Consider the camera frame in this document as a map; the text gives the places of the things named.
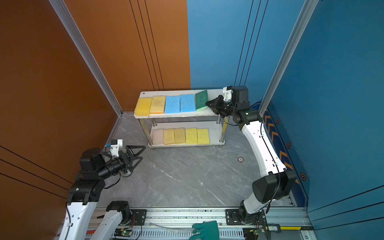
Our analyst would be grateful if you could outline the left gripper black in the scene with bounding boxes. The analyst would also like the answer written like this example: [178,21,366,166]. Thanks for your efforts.
[98,145,146,181]

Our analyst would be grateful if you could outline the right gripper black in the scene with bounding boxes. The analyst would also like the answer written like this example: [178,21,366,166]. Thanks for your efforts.
[205,95,238,118]

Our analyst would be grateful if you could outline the green scouring sponge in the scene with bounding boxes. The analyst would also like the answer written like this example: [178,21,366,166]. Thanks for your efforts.
[195,90,209,112]

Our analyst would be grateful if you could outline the blue sponge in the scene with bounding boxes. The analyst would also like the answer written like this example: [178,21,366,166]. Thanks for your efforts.
[165,96,180,114]
[180,94,196,113]

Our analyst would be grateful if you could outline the pale pink foam sponge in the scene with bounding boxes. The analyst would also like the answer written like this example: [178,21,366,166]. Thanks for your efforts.
[152,129,164,145]

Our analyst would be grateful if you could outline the yellow-green sponge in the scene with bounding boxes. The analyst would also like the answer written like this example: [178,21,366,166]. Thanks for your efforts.
[186,128,198,145]
[197,129,210,145]

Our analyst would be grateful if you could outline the yellow foam sponge front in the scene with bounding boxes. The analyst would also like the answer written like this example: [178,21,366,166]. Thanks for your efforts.
[164,129,175,145]

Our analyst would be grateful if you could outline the yellow foam sponge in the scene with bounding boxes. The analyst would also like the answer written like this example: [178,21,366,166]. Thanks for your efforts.
[164,129,175,145]
[174,128,186,144]
[150,96,166,114]

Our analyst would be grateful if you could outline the thick yellow sponge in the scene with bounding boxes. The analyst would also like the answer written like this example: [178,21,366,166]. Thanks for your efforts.
[135,98,152,117]

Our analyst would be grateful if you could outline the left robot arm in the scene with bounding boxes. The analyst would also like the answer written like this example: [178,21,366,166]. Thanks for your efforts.
[59,146,147,240]

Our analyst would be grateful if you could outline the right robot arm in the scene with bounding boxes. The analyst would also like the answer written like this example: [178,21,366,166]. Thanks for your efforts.
[206,86,297,225]

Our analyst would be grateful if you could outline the white two-tier shelf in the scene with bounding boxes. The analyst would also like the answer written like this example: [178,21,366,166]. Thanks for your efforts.
[133,88,234,149]

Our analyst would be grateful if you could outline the small circuit board left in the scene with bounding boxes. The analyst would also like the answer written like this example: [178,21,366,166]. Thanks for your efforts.
[113,229,133,239]

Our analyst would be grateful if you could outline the small circuit board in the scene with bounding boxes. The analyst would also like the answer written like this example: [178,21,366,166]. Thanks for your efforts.
[243,228,265,240]
[113,229,133,239]

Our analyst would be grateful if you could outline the green rubber glove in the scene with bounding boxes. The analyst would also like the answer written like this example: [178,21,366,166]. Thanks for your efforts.
[189,221,220,240]

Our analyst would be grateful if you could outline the small circuit board right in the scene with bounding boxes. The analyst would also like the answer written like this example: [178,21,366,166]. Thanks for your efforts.
[243,228,265,240]

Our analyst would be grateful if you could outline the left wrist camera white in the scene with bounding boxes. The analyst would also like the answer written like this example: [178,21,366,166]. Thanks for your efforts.
[105,139,123,158]

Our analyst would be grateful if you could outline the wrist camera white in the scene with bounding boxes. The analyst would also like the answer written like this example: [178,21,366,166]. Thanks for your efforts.
[105,139,123,158]
[223,86,233,102]

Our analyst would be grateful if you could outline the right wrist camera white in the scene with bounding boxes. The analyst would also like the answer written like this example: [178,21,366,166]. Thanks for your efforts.
[223,86,233,102]

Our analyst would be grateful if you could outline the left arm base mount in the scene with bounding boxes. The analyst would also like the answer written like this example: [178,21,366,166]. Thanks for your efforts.
[127,209,147,227]

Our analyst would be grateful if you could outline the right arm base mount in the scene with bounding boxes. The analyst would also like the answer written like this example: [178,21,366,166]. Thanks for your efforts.
[225,209,268,226]

